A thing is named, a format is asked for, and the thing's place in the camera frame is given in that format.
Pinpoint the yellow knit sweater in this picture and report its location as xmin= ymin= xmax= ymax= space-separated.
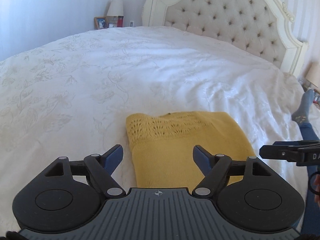
xmin=126 ymin=112 xmax=254 ymax=191

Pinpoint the right hand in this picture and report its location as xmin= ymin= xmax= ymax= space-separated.
xmin=314 ymin=195 xmax=320 ymax=204

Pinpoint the grey sock foot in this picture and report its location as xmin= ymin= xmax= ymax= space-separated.
xmin=291 ymin=89 xmax=314 ymax=126

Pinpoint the white floral bedspread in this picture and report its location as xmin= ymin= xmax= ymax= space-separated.
xmin=1 ymin=27 xmax=303 ymax=233

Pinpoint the beige bedside lamp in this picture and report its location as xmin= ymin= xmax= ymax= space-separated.
xmin=306 ymin=62 xmax=320 ymax=89

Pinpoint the cream tufted headboard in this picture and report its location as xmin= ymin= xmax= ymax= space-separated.
xmin=142 ymin=0 xmax=309 ymax=76

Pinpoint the red bottle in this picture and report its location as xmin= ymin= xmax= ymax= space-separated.
xmin=117 ymin=16 xmax=124 ymax=28

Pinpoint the white lamp shade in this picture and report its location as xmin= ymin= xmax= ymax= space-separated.
xmin=107 ymin=0 xmax=124 ymax=17

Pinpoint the black cable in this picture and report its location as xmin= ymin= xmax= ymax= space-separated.
xmin=307 ymin=171 xmax=320 ymax=197

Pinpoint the wooden picture frame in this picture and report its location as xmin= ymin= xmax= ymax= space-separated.
xmin=94 ymin=17 xmax=108 ymax=30

